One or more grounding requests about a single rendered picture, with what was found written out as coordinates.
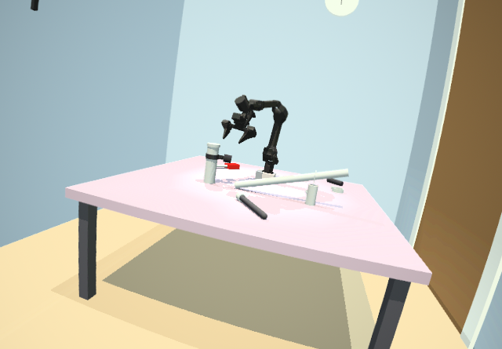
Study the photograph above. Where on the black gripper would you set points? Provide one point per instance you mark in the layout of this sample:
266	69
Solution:
249	131

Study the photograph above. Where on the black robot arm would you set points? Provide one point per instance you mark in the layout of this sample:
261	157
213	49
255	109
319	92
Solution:
280	115

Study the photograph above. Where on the black cylinder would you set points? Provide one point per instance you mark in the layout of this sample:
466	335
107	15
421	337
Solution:
336	182

